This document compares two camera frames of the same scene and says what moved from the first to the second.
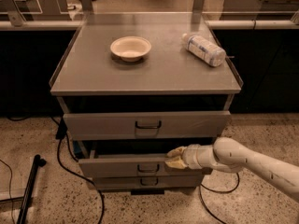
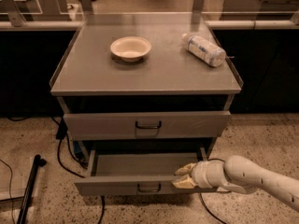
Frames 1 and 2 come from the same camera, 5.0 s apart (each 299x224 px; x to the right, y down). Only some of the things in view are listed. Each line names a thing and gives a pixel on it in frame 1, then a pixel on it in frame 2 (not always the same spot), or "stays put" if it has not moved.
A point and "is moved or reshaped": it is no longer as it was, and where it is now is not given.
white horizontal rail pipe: (250, 24) stays put
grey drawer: (135, 166) is moved or reshaped
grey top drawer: (112, 125) stays put
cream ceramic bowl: (131, 49) stays put
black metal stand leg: (23, 211) stays put
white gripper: (191, 156) → (199, 175)
